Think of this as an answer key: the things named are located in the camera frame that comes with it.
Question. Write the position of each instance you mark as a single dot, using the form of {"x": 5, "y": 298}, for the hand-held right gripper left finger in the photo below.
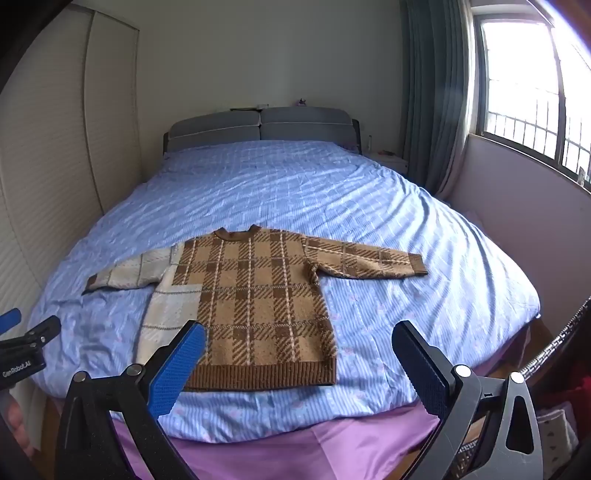
{"x": 178, "y": 369}

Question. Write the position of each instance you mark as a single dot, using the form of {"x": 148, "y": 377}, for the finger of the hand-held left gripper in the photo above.
{"x": 39, "y": 333}
{"x": 9, "y": 320}

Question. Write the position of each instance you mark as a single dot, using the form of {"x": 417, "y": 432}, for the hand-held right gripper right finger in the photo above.
{"x": 425, "y": 369}

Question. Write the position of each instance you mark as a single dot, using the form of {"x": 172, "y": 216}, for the brown plaid knit sweater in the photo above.
{"x": 268, "y": 295}

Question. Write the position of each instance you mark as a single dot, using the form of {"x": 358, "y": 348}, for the person's left hand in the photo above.
{"x": 18, "y": 427}

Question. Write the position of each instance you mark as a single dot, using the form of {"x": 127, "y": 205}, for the white dotted cloth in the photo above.
{"x": 556, "y": 427}

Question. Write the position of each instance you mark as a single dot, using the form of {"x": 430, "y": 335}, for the purple bed sheet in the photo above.
{"x": 300, "y": 457}

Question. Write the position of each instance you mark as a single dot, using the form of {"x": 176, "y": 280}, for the red cloth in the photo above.
{"x": 581, "y": 385}

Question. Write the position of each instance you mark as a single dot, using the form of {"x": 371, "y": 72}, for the cream ribbed wardrobe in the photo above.
{"x": 55, "y": 161}

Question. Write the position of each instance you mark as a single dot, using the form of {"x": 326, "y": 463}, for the white nightstand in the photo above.
{"x": 390, "y": 162}

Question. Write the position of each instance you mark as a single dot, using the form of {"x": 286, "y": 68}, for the blue floral striped duvet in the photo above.
{"x": 300, "y": 184}

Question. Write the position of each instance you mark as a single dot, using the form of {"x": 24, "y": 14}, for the grey headboard cushion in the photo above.
{"x": 304, "y": 123}
{"x": 212, "y": 131}

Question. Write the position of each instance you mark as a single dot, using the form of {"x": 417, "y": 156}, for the grey padded headboard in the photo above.
{"x": 355, "y": 134}

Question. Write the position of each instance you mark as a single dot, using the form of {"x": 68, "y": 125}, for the flat books on headboard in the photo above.
{"x": 247, "y": 108}

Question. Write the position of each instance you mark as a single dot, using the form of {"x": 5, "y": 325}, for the grey-blue curtain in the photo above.
{"x": 434, "y": 92}

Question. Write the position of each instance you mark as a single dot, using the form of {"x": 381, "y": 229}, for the barred window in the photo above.
{"x": 521, "y": 69}

